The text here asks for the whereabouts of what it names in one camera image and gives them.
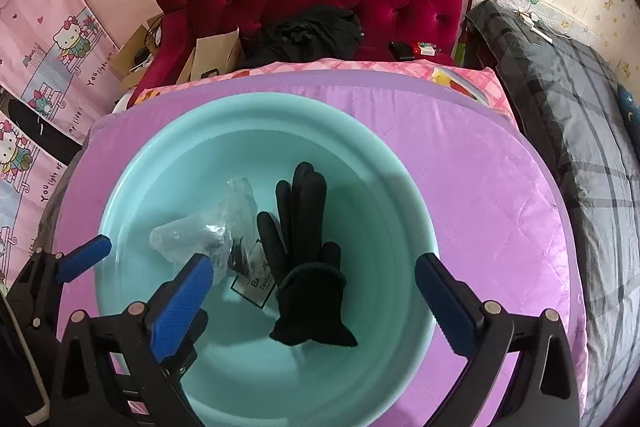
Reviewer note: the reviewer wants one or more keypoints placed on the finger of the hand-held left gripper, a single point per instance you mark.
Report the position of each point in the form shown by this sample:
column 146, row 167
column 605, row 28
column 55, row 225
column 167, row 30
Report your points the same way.
column 82, row 254

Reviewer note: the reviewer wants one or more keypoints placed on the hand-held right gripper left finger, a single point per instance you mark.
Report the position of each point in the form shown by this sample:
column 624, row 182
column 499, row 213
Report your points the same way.
column 182, row 307

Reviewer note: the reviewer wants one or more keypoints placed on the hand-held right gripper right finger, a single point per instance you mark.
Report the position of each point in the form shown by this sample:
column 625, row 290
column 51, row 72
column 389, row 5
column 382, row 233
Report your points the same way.
column 445, row 307

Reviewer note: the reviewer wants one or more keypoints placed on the clear plastic bag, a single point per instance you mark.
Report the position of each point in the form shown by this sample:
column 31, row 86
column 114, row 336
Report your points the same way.
column 200, row 237

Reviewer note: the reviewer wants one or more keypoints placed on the black knit glove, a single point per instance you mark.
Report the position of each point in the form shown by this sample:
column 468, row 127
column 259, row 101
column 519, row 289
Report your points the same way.
column 310, row 297

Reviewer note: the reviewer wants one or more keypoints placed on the teal plastic basin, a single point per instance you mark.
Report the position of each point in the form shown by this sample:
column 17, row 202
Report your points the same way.
column 350, row 207

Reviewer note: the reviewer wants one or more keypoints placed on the purple quilted cloth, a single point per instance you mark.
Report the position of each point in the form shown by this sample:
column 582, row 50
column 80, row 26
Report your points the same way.
column 475, row 207

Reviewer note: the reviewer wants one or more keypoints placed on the large cardboard box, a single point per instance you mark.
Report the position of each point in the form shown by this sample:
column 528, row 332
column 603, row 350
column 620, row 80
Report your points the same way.
column 127, row 62

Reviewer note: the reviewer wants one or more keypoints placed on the grey plaid bedding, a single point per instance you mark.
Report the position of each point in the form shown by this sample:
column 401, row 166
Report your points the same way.
column 575, row 132

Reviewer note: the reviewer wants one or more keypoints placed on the small cardboard box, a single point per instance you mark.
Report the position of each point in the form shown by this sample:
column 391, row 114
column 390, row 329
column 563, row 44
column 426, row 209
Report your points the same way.
column 215, row 54

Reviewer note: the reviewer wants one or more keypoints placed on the small red box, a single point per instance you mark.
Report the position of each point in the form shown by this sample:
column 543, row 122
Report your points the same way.
column 424, row 49

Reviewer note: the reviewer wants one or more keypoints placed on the black phone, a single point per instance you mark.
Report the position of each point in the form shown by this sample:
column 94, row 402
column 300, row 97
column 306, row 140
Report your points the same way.
column 402, row 51

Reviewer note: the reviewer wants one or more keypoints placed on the blue moon print pillow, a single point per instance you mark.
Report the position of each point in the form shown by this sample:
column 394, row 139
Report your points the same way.
column 631, row 109

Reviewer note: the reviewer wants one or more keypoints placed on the black clothing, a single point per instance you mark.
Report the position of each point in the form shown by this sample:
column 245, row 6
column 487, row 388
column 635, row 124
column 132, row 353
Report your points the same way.
column 310, row 32

